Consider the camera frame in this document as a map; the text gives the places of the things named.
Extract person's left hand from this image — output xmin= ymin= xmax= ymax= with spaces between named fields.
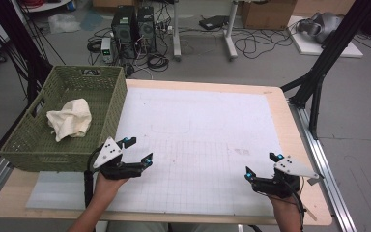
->
xmin=93 ymin=172 xmax=129 ymax=199

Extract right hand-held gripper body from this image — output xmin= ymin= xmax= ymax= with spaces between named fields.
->
xmin=250 ymin=156 xmax=321 ymax=199

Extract white grid mat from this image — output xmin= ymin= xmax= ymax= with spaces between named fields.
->
xmin=25 ymin=86 xmax=302 ymax=218

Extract white desk frame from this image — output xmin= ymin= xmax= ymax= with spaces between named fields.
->
xmin=172 ymin=0 xmax=240 ymax=62

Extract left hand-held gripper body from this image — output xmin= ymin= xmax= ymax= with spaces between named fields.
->
xmin=91 ymin=136 xmax=146 ymax=181

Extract person's grey pants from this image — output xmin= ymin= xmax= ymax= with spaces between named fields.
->
xmin=105 ymin=221 xmax=240 ymax=232

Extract cream egg-print cloth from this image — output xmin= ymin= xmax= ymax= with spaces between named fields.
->
xmin=45 ymin=98 xmax=93 ymax=143

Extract green woven basket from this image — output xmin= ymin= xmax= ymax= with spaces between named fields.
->
xmin=0 ymin=65 xmax=128 ymax=173

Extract white floor board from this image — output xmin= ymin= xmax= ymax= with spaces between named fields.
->
xmin=288 ymin=15 xmax=364 ymax=59

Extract tangle of black floor cables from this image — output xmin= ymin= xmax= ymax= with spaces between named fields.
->
xmin=233 ymin=27 xmax=299 ymax=60

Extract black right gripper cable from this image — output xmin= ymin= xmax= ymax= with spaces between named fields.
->
xmin=283 ymin=180 xmax=307 ymax=232

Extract white power supply box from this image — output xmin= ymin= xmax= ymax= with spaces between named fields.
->
xmin=100 ymin=37 xmax=114 ymax=64

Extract teal floor sheet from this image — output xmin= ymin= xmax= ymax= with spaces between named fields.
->
xmin=79 ymin=9 xmax=104 ymax=32

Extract black metal stand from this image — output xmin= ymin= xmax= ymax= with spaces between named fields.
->
xmin=279 ymin=0 xmax=371 ymax=141
xmin=0 ymin=0 xmax=54 ymax=107

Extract black flat device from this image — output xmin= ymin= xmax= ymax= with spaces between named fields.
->
xmin=198 ymin=14 xmax=230 ymax=31

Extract clear plastic bag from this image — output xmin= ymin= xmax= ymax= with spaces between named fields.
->
xmin=47 ymin=13 xmax=82 ymax=35

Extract large black computer tower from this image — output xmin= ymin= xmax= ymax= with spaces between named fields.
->
xmin=110 ymin=5 xmax=139 ymax=60

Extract slim black computer tower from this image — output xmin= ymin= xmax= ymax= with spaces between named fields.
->
xmin=136 ymin=6 xmax=157 ymax=54

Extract grey helmet-shaped device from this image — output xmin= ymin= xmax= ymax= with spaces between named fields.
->
xmin=296 ymin=12 xmax=344 ymax=44

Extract thin wooden stick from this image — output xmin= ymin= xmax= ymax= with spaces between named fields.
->
xmin=302 ymin=205 xmax=319 ymax=222

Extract brown cardboard box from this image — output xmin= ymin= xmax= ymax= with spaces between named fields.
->
xmin=241 ymin=0 xmax=298 ymax=31

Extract person's right hand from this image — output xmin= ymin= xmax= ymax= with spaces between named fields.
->
xmin=269 ymin=192 xmax=303 ymax=221

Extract coiled black cable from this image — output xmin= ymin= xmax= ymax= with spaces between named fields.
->
xmin=146 ymin=52 xmax=170 ymax=73

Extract grey tape piece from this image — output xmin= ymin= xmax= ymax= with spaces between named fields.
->
xmin=307 ymin=176 xmax=325 ymax=187

